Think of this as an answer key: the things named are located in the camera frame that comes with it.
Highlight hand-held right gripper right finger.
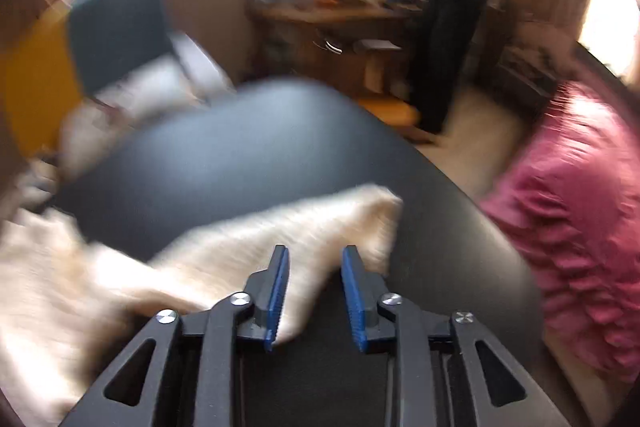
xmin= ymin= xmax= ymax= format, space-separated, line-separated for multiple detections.
xmin=341 ymin=245 xmax=576 ymax=427

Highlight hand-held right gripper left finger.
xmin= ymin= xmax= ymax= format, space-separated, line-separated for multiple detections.
xmin=59 ymin=245 xmax=291 ymax=427

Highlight cream knitted sweater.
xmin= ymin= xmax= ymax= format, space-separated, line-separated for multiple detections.
xmin=0 ymin=183 xmax=405 ymax=418

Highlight yellow stool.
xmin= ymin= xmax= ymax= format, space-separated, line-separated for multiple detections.
xmin=360 ymin=94 xmax=421 ymax=128

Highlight pink blanket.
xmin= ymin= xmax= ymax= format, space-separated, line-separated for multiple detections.
xmin=477 ymin=82 xmax=640 ymax=388

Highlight bird print pillow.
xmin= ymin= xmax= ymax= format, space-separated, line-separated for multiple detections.
xmin=62 ymin=57 xmax=221 ymax=168

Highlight cluttered wooden shelf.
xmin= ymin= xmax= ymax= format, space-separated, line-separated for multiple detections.
xmin=247 ymin=0 xmax=431 ymax=102

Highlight grey yellow blue sofa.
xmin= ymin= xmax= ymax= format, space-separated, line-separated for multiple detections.
xmin=0 ymin=0 xmax=236 ymax=158

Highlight bright small window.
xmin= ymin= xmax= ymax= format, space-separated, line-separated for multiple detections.
xmin=580 ymin=0 xmax=640 ymax=78

